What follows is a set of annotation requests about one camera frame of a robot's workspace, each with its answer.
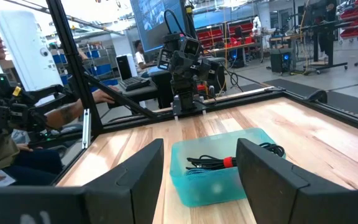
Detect red bin shelf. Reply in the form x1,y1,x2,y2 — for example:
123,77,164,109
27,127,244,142
196,19,255,49
337,0,358,40

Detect white badge card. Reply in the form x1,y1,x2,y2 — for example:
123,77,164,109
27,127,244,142
0,169,17,187

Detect white wall panel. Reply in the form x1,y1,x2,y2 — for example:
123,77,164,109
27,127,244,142
0,9,64,94

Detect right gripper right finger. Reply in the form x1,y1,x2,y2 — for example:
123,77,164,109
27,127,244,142
236,138,358,224

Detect large blue-screen monitor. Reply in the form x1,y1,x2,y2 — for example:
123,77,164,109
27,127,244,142
129,0,195,53

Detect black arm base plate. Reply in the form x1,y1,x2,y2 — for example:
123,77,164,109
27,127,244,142
172,95,208,119

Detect teal braided USB-C cable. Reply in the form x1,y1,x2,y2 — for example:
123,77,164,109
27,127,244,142
184,167,213,176

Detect silver frame bracket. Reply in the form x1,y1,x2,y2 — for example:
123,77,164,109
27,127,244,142
81,108,92,150

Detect translucent teal plastic bin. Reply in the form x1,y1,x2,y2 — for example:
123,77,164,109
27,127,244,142
169,127,287,208

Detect black standing desk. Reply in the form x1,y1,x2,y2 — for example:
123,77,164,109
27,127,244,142
268,18,349,75

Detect black hazard-striped floor mat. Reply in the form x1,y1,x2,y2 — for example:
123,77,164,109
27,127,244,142
264,77,321,94

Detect long black cable red tie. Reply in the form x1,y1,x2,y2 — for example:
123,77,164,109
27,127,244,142
185,142,287,171

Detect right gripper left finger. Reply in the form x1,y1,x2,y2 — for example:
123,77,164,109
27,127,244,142
83,138,165,224

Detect black cable hook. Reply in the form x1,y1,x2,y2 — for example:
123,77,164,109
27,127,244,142
304,89,329,105

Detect black keyboard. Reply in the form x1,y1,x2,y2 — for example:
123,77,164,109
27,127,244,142
118,76,152,93

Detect black PC with blue light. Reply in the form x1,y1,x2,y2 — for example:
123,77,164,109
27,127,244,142
270,48,294,75

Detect black aluminium table frame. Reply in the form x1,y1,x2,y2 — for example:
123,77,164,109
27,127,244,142
45,0,358,139

